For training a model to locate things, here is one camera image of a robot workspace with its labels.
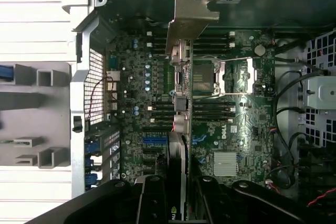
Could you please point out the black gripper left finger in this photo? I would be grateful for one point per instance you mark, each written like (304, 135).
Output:
(152, 203)

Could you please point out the black RAM slot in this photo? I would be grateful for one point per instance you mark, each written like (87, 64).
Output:
(210, 108)
(210, 114)
(210, 34)
(210, 102)
(210, 39)
(210, 120)
(210, 51)
(210, 45)

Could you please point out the hard disk with blue rails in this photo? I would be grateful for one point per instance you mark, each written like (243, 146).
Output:
(5, 73)

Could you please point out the green RAM stick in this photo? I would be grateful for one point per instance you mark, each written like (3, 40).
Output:
(5, 142)

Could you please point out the coin cell battery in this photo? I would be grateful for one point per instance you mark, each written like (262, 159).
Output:
(260, 50)

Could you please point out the open black PC case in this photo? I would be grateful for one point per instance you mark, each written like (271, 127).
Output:
(78, 103)

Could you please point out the CPU socket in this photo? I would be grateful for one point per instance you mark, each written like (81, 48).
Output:
(203, 77)

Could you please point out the metal socket cover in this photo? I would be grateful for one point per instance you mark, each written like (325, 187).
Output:
(250, 74)

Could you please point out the green motherboard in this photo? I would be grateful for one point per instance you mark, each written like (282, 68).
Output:
(249, 129)

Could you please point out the grey parts rack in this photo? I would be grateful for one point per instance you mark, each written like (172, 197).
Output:
(26, 98)

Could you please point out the silver chipset heatsink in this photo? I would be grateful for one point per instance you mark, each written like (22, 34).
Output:
(225, 163)

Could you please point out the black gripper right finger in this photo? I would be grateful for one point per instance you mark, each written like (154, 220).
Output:
(215, 205)

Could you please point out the black plastic shroud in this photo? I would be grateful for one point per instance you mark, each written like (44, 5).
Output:
(320, 176)

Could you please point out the perforated metal disk bay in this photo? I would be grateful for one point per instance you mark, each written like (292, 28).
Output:
(323, 90)

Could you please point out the blue expansion slot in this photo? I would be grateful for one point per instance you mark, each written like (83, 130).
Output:
(155, 141)

